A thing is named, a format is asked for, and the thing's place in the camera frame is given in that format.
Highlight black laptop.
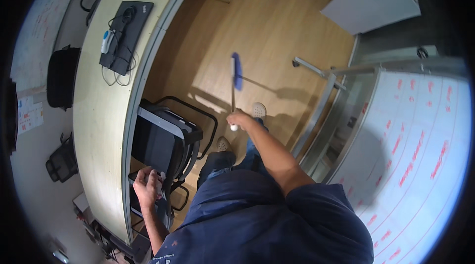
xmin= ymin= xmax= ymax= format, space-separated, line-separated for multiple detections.
xmin=99 ymin=1 xmax=154 ymax=76

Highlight black chair with metal frame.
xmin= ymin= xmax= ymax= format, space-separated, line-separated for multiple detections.
xmin=128 ymin=96 xmax=219 ymax=230

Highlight paper sheet with red marks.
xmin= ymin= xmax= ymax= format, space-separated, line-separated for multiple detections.
xmin=16 ymin=95 xmax=45 ymax=135

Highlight white cabinet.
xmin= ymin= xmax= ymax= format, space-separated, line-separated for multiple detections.
xmin=321 ymin=0 xmax=422 ymax=35

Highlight person's right hand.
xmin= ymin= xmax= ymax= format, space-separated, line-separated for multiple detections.
xmin=226 ymin=110 xmax=257 ymax=131

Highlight person's left hand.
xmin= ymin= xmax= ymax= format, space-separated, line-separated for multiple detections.
xmin=132 ymin=166 xmax=163 ymax=210

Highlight metal whiteboard stand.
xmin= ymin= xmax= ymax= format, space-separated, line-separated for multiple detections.
xmin=291 ymin=56 xmax=376 ymax=161

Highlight whiteboard with red writing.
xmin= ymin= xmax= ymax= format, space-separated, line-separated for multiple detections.
xmin=322 ymin=67 xmax=473 ymax=264

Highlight person's legs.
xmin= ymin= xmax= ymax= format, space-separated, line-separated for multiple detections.
xmin=196 ymin=102 xmax=276 ymax=190

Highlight person's body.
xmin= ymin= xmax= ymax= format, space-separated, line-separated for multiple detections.
xmin=150 ymin=160 xmax=375 ymax=264

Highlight blue broom with pale handle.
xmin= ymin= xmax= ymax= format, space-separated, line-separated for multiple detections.
xmin=230 ymin=52 xmax=243 ymax=132

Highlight heap of clutter under desk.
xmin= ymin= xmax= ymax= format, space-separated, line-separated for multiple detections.
xmin=72 ymin=191 xmax=151 ymax=264

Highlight black cable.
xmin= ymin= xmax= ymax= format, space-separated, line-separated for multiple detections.
xmin=101 ymin=7 xmax=140 ymax=87

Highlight wall whiteboard with faint writing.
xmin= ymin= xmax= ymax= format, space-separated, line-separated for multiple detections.
xmin=17 ymin=0 xmax=91 ymax=92

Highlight white cloth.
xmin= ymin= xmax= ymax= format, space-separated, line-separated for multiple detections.
xmin=148 ymin=171 xmax=166 ymax=200

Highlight white and blue device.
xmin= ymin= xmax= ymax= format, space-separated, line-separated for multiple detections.
xmin=100 ymin=30 xmax=115 ymax=54

